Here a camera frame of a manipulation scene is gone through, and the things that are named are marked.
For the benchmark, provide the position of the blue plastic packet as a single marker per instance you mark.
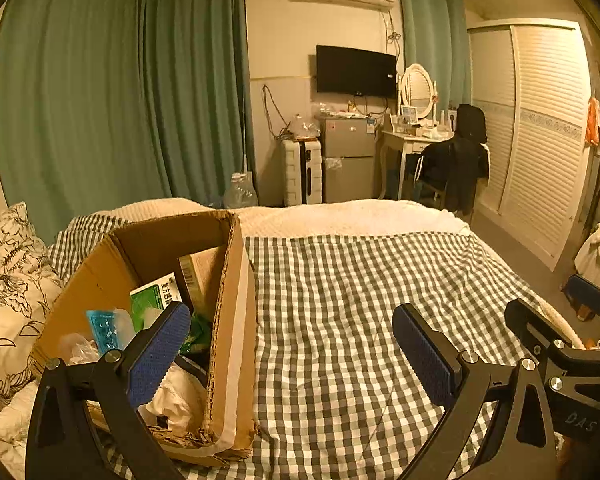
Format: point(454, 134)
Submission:
point(107, 327)

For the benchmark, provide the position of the orange hanging cloth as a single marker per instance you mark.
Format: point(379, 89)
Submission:
point(593, 120)

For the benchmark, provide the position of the green curtain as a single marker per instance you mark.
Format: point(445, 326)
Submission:
point(195, 85)
point(430, 25)
point(70, 100)

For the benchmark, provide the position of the person's right forearm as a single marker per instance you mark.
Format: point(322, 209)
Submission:
point(590, 462)

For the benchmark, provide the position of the white dressing table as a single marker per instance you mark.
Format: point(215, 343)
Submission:
point(395, 140)

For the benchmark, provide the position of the black backpack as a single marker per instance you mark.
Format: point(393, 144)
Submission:
point(471, 122)

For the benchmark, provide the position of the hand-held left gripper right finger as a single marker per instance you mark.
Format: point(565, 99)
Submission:
point(425, 360)

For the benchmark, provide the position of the silver mini fridge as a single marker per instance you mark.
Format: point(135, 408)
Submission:
point(347, 160)

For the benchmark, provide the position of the green checked blanket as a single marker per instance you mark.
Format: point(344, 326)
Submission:
point(355, 310)

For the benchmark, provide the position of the small picture frame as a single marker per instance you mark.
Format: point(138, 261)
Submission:
point(409, 113)

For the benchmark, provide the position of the white oval vanity mirror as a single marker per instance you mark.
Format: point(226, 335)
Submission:
point(417, 90)

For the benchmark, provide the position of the white bag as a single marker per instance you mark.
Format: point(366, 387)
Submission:
point(595, 255)

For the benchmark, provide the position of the white suitcase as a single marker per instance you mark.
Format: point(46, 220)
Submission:
point(295, 170)

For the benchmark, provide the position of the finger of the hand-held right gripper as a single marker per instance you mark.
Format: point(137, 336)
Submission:
point(535, 327)
point(590, 292)

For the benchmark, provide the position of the large clear water jug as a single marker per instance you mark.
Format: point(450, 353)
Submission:
point(240, 192)

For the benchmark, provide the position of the chair with black clothes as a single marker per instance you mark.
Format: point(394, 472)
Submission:
point(455, 170)

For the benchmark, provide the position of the white louvered wardrobe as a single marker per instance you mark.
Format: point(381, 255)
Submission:
point(540, 135)

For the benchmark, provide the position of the black wall television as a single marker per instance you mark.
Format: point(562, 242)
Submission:
point(355, 70)

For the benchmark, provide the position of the cardboard box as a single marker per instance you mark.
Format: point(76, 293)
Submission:
point(230, 360)

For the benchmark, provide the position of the floral pillow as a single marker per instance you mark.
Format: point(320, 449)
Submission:
point(15, 285)

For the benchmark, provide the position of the green white medicine box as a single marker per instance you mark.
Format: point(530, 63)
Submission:
point(152, 300)

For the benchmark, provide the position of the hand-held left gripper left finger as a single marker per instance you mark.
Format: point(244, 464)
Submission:
point(160, 350)

